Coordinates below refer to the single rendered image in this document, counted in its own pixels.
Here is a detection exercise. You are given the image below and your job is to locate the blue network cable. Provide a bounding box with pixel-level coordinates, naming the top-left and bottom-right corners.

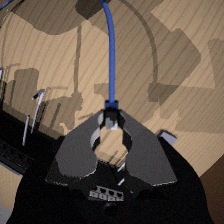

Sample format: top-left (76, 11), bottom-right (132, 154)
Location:
top-left (0, 0), bottom-right (115, 102)

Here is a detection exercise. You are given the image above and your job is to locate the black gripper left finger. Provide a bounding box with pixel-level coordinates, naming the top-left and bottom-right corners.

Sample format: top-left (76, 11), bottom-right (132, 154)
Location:
top-left (6, 109), bottom-right (106, 224)

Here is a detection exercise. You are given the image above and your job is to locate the grey network port rack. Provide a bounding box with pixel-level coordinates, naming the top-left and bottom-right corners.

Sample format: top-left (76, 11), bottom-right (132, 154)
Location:
top-left (0, 89), bottom-right (177, 201)

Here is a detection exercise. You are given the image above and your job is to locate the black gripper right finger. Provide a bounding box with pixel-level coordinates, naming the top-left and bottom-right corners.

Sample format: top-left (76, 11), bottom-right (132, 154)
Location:
top-left (117, 109), bottom-right (214, 224)

